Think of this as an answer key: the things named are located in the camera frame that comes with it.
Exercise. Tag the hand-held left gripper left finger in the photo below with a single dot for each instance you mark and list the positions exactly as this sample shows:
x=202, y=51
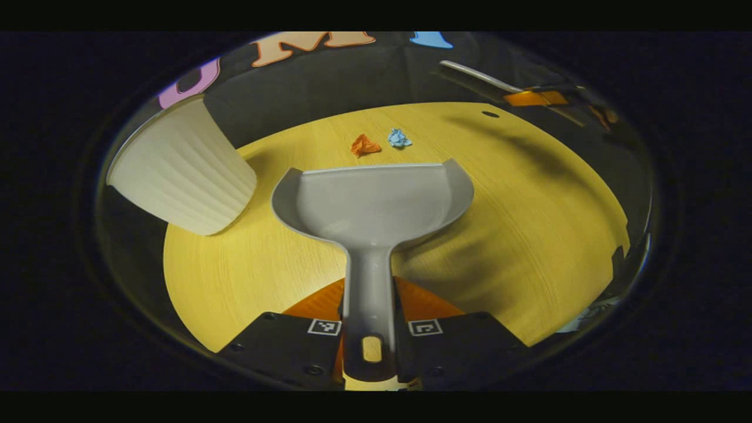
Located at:
x=282, y=346

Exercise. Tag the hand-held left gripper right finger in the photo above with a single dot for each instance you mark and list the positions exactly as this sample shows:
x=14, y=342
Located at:
x=458, y=346

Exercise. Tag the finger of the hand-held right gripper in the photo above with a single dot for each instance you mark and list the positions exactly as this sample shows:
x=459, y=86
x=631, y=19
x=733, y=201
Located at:
x=534, y=97

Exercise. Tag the blue paper scrap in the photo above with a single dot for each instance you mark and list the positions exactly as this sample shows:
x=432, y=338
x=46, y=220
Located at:
x=399, y=138

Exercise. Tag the grey plastic dustpan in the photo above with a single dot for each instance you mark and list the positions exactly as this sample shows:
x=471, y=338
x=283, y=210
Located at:
x=370, y=211

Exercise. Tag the orange paper scrap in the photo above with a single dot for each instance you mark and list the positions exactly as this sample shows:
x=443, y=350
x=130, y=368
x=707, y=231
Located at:
x=364, y=145

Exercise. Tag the white ribbed garbage bin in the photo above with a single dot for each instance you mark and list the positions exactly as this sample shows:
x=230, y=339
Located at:
x=182, y=170

